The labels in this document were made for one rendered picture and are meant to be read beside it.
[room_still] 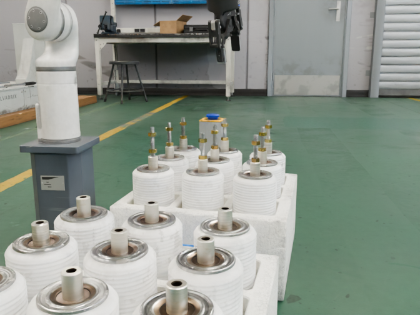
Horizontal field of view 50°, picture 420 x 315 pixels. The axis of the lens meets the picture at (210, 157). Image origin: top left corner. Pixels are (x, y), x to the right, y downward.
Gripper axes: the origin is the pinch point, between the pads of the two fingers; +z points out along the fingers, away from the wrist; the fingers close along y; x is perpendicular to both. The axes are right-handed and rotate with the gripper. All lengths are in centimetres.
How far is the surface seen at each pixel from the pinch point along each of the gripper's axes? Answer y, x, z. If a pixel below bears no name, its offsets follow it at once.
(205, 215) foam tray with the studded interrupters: -30.8, -4.4, 24.2
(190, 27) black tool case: 367, 210, 97
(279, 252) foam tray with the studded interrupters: -30.0, -19.9, 31.3
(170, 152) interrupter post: -13.5, 13.1, 21.0
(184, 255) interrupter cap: -60, -18, 6
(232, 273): -61, -25, 6
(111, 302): -72, -16, 2
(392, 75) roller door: 472, -4, 189
